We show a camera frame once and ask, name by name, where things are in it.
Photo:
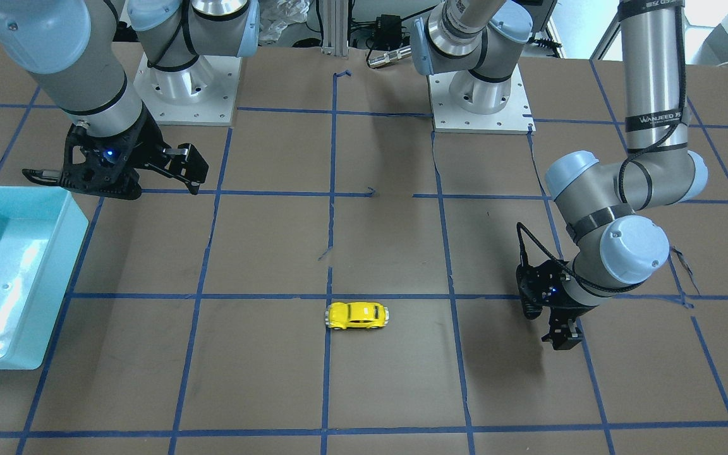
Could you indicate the silver cylindrical connector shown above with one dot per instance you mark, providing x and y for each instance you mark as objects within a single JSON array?
[{"x": 389, "y": 57}]

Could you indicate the aluminium frame post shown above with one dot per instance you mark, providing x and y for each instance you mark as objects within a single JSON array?
[{"x": 335, "y": 28}]

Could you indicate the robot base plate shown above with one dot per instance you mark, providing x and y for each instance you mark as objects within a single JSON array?
[
  {"x": 481, "y": 117},
  {"x": 202, "y": 95}
]

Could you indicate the light blue plastic bin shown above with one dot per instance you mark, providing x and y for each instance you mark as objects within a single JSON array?
[{"x": 41, "y": 232}]

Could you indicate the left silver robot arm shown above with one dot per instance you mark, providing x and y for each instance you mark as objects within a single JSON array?
[{"x": 479, "y": 43}]

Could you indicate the black power adapter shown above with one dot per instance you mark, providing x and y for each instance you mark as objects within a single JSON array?
[{"x": 388, "y": 33}]

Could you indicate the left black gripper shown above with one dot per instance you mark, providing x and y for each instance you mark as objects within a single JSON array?
[{"x": 567, "y": 311}]

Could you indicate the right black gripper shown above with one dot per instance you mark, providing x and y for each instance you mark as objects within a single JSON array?
[{"x": 141, "y": 146}]

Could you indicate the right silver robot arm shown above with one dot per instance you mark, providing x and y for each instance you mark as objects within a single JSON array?
[{"x": 66, "y": 47}]

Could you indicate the yellow beetle toy car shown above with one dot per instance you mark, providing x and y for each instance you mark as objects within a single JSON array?
[{"x": 356, "y": 315}]

